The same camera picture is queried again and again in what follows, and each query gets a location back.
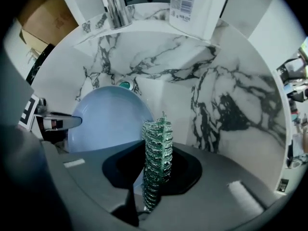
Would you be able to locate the white pump bottle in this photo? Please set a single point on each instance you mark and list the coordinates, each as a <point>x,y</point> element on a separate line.
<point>197,13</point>

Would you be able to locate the black marble vanity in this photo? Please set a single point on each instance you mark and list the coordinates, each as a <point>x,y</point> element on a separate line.
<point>38,66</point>

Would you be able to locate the large open cardboard box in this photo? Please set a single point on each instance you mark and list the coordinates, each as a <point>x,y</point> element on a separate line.
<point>43,20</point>

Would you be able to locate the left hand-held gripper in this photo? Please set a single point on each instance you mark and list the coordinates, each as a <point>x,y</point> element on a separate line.
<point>29,112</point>

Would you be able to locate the green textured sponge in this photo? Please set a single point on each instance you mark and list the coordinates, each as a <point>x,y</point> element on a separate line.
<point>156,153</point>

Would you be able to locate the blue large plate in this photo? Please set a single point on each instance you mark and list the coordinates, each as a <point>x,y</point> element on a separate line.
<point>108,124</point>

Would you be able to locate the white marble sink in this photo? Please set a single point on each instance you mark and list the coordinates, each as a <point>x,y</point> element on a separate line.
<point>240,93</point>

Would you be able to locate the teal sink drain plug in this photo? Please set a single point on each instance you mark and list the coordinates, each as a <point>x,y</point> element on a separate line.
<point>125,84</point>

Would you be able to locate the chrome faucet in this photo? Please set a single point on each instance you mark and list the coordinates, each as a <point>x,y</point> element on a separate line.
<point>118,8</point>

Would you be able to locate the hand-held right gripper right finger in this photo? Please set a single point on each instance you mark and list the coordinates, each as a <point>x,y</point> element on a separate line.
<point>216,196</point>

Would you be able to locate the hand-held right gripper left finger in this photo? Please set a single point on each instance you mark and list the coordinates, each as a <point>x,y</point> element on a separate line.
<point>91,177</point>

